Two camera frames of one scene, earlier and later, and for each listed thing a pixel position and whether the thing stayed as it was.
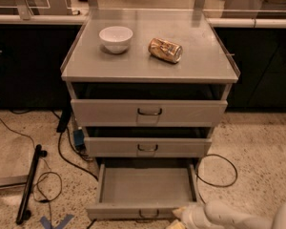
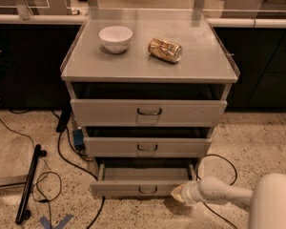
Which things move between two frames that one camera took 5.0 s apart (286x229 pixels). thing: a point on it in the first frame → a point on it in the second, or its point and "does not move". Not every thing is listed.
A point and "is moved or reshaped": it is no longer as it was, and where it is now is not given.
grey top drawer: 149,104 does not move
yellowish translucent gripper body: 194,214 → 193,193
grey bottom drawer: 143,191 is moved or reshaped
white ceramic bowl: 115,38 does not move
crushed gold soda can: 168,51 does not move
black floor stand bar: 24,212 does not move
